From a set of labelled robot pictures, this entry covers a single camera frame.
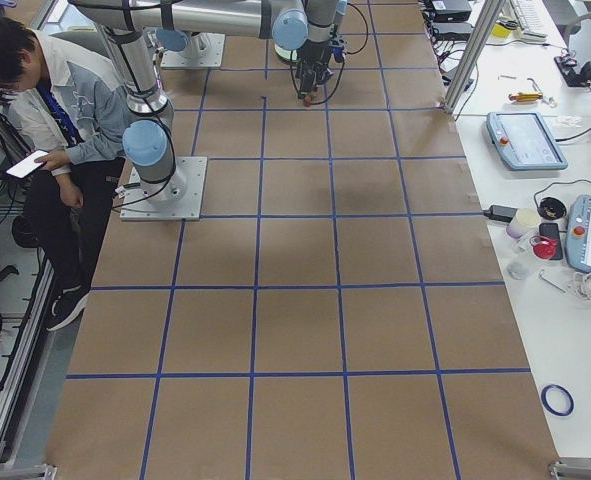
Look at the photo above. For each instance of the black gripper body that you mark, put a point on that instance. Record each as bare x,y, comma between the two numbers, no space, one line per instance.
312,55

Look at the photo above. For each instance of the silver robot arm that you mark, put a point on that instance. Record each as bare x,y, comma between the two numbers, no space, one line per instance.
147,140
310,28

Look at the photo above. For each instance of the light green plate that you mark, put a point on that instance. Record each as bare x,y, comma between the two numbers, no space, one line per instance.
290,57

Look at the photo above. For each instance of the person in white shirt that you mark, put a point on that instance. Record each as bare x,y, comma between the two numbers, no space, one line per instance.
72,106

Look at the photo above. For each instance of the white paper cup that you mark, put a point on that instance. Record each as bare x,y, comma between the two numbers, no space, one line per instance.
525,220

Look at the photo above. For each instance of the red round lid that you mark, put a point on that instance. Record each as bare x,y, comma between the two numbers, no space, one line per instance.
543,247

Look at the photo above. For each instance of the white smartphone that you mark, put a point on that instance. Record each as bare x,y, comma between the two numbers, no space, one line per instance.
27,166

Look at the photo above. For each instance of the blue tape roll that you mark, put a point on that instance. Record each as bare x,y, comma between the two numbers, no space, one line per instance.
557,400

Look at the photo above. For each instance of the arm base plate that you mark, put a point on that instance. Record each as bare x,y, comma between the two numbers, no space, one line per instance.
180,198
183,50

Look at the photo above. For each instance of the aluminium frame post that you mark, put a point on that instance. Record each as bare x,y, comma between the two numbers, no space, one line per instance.
487,16

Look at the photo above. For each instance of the yellow handled tool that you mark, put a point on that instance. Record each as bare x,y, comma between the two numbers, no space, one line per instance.
525,97

